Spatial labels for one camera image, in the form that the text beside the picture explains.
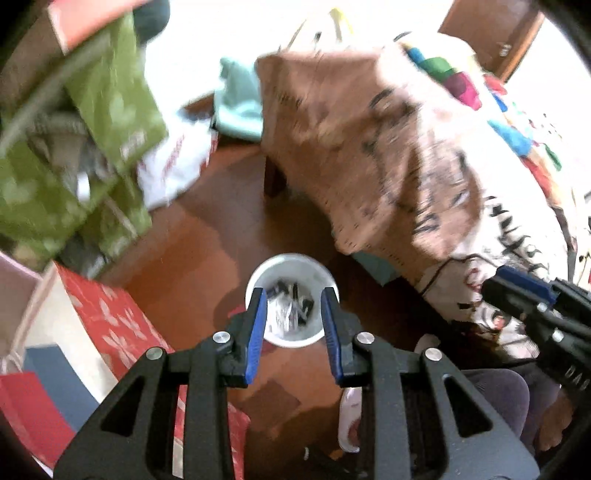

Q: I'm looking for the white trash bucket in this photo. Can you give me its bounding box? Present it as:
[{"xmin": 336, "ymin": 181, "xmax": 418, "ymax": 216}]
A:
[{"xmin": 245, "ymin": 253, "xmax": 339, "ymax": 349}]

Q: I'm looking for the person's right hand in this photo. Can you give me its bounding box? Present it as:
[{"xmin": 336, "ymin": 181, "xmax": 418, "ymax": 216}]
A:
[{"xmin": 537, "ymin": 391, "xmax": 574, "ymax": 451}]

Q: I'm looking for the white slipper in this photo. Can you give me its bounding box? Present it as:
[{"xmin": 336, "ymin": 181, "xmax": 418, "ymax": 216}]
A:
[{"xmin": 338, "ymin": 387, "xmax": 363, "ymax": 453}]

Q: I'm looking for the red floral gift bag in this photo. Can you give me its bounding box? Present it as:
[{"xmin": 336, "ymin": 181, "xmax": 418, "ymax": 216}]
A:
[{"xmin": 1, "ymin": 258, "xmax": 249, "ymax": 479}]

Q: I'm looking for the colourful patchwork fleece blanket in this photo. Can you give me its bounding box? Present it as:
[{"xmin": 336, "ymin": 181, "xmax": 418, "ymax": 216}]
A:
[{"xmin": 399, "ymin": 33, "xmax": 562, "ymax": 191}]

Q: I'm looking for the newspaper print bed quilt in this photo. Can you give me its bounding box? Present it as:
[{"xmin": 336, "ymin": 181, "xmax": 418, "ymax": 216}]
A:
[{"xmin": 254, "ymin": 45, "xmax": 583, "ymax": 361}]

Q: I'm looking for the green patterned gift bag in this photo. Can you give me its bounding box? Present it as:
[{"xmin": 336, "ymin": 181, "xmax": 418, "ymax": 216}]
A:
[{"xmin": 1, "ymin": 13, "xmax": 166, "ymax": 271}]

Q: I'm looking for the brown wooden door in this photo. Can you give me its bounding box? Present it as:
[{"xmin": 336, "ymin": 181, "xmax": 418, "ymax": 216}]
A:
[{"xmin": 439, "ymin": 0, "xmax": 545, "ymax": 81}]

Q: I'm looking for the white red plastic bag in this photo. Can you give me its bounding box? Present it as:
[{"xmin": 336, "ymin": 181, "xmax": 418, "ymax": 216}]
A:
[{"xmin": 136, "ymin": 112, "xmax": 217, "ymax": 211}]

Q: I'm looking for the teal cloth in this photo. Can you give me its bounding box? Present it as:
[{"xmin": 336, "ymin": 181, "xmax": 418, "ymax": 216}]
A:
[{"xmin": 213, "ymin": 58, "xmax": 263, "ymax": 143}]

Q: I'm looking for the orange box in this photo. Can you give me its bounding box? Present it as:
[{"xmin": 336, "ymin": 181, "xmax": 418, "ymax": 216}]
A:
[{"xmin": 45, "ymin": 0, "xmax": 147, "ymax": 54}]

